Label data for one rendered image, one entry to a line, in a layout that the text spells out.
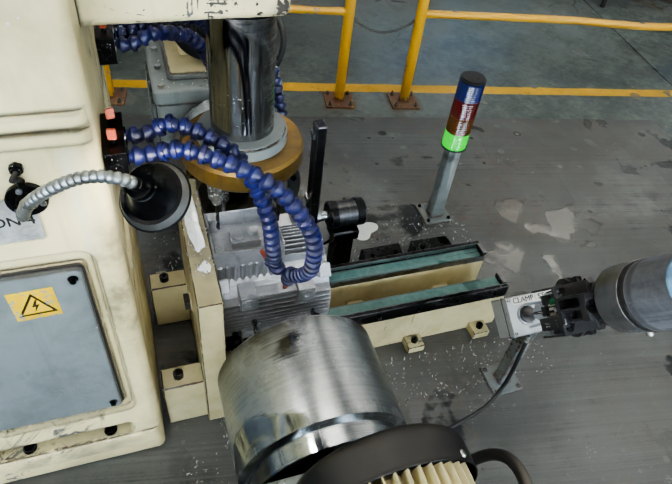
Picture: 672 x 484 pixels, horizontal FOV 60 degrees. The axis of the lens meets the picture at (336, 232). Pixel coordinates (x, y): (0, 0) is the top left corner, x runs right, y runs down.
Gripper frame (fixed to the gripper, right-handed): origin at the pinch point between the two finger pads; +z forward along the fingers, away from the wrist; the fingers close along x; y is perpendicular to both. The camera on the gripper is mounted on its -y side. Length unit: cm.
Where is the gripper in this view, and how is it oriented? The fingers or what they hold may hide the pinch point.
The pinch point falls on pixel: (543, 311)
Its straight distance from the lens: 102.4
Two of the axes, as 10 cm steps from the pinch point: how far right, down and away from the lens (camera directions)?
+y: -9.5, 1.4, -2.9
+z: -2.6, 2.3, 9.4
